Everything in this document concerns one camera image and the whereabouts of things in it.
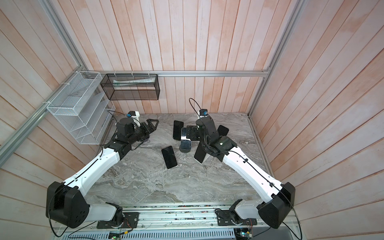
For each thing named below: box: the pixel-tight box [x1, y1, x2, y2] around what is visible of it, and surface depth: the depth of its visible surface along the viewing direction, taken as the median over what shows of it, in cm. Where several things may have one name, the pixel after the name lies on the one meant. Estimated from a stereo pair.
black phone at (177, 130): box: [173, 120, 184, 141], surface depth 100 cm
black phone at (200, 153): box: [194, 141, 207, 164], surface depth 92 cm
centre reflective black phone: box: [180, 139, 192, 150], surface depth 97 cm
